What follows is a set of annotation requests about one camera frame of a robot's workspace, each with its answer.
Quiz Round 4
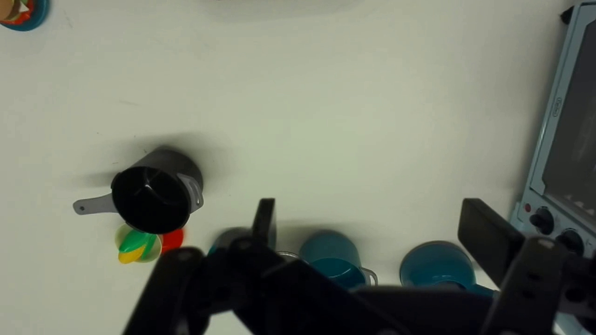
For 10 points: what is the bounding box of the light blue toaster oven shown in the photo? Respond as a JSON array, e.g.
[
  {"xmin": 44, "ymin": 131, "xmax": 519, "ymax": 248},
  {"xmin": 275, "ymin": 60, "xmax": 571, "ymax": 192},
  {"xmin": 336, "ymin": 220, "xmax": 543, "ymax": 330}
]
[{"xmin": 508, "ymin": 3, "xmax": 596, "ymax": 263}]

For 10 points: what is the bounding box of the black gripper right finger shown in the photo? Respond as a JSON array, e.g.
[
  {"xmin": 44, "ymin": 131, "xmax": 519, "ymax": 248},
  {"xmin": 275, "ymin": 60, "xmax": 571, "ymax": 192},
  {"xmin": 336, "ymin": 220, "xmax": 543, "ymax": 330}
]
[{"xmin": 455, "ymin": 198, "xmax": 596, "ymax": 335}]

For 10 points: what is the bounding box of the toy corn cob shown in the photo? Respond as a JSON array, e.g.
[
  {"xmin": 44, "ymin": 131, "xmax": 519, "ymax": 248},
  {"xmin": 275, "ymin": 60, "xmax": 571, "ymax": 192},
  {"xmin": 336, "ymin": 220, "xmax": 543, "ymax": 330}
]
[{"xmin": 115, "ymin": 226, "xmax": 163, "ymax": 267}]

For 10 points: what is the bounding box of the black toy saucepan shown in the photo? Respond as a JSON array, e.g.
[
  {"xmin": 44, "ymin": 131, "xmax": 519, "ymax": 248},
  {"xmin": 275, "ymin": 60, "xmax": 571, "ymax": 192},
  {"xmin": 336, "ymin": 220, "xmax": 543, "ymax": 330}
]
[{"xmin": 72, "ymin": 146, "xmax": 204, "ymax": 237}]

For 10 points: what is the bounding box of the teal bowl right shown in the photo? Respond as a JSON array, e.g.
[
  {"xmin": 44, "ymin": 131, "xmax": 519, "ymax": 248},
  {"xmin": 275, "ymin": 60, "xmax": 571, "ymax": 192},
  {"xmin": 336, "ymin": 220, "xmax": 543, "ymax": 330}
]
[{"xmin": 398, "ymin": 241, "xmax": 498, "ymax": 298}]

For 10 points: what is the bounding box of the red toy plate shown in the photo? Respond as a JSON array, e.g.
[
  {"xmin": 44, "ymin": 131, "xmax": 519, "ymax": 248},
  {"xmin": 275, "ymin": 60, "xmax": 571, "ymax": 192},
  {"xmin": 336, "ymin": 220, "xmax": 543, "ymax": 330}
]
[{"xmin": 157, "ymin": 226, "xmax": 185, "ymax": 254}]

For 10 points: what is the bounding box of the blue toy pot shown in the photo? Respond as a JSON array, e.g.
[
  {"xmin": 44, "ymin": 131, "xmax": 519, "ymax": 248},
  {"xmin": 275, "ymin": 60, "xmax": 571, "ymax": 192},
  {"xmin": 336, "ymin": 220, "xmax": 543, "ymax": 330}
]
[{"xmin": 297, "ymin": 230, "xmax": 377, "ymax": 293}]

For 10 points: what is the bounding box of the toy burger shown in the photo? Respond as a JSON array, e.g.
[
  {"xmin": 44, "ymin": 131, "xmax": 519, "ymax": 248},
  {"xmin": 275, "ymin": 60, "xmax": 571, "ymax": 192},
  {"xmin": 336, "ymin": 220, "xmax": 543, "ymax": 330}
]
[{"xmin": 0, "ymin": 0, "xmax": 33, "ymax": 27}]

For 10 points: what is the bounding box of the small blue toy plate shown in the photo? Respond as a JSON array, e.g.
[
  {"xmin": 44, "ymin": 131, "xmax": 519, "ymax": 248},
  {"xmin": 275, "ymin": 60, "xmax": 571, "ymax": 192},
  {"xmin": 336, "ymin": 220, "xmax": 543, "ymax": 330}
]
[{"xmin": 0, "ymin": 0, "xmax": 51, "ymax": 34}]

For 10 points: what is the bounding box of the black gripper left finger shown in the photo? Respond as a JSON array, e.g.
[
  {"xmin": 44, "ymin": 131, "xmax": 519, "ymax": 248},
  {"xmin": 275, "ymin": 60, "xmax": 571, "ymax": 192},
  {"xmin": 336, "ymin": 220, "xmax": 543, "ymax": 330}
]
[{"xmin": 120, "ymin": 196, "xmax": 293, "ymax": 335}]

